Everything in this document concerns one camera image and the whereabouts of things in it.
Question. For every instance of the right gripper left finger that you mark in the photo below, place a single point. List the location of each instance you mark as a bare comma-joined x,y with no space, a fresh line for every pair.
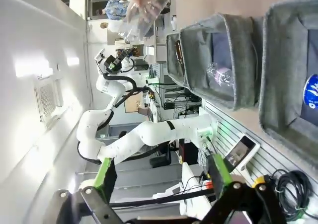
102,179

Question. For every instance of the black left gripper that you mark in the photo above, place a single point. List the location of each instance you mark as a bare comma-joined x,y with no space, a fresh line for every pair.
111,63

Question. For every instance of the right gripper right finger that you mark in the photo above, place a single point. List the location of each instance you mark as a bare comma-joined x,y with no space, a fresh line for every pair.
219,174

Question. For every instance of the clear plastic bottle purple label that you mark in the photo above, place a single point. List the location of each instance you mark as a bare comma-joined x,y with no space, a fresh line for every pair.
221,75

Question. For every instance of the crushed blue white can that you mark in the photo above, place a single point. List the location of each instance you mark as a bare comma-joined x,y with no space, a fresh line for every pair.
311,92

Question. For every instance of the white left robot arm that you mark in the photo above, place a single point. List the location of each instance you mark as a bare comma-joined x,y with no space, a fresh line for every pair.
149,134

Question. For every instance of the grey fabric basket Bottle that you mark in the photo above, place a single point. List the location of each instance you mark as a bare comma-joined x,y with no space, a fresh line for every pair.
171,70

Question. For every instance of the grey fabric basket Plastic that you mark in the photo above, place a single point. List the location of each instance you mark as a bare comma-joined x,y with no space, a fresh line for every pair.
243,60

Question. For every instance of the grey fabric basket Can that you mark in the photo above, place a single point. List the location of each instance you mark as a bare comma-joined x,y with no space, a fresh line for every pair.
280,72

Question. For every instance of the white framed tablet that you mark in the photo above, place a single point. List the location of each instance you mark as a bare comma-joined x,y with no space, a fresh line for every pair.
239,152

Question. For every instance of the white plastic housing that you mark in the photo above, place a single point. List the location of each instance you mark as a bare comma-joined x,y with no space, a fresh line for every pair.
191,184

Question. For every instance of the yellow black connector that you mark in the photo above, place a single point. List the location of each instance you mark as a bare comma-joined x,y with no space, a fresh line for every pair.
261,180

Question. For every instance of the blue patterned cloth bundle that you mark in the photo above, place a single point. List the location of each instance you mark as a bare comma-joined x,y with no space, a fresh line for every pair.
116,8

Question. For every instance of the flat cardboard box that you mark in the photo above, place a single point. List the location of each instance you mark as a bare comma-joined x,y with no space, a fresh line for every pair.
133,103

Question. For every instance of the grey slatted aluminium panel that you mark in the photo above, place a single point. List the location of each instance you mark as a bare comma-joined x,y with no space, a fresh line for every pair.
273,164

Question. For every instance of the black box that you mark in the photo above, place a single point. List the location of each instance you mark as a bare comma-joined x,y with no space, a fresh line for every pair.
160,157

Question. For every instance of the white ceiling air conditioner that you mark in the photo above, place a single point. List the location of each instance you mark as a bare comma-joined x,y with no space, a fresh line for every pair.
47,102

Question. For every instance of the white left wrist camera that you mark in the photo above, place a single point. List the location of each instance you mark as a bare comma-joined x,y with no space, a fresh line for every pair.
100,56

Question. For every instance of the aluminium frame rack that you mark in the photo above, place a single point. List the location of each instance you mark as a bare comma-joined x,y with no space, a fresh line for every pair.
174,95

